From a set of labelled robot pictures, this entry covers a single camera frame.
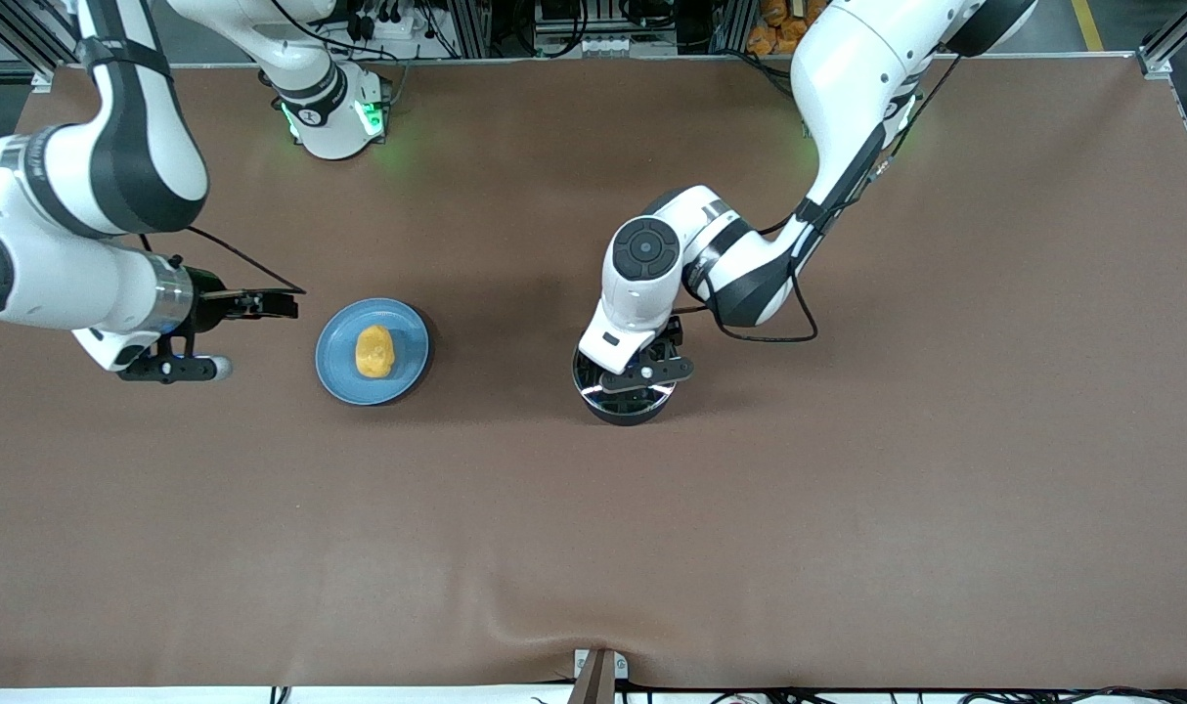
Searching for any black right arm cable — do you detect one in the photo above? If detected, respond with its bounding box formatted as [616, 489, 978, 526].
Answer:
[139, 224, 309, 296]

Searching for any black pot with blue handle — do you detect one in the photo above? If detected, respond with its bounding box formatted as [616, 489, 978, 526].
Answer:
[570, 344, 681, 427]

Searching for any blue round plate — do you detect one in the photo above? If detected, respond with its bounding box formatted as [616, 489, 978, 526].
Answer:
[315, 297, 431, 407]

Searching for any metal table edge clamp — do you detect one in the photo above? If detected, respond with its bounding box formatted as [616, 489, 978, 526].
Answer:
[572, 647, 631, 704]

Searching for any white power strip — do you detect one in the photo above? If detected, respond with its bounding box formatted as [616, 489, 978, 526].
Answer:
[571, 34, 681, 58]

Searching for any glass lid with blue knob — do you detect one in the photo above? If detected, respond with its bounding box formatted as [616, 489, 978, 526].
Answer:
[573, 350, 679, 410]

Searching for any brown table mat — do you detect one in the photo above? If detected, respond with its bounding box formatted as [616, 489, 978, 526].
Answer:
[0, 54, 1187, 691]

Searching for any yellow potato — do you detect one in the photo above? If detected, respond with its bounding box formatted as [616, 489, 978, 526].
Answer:
[355, 324, 397, 380]

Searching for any pile of orange items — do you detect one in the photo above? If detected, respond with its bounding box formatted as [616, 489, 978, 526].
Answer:
[746, 0, 802, 58]

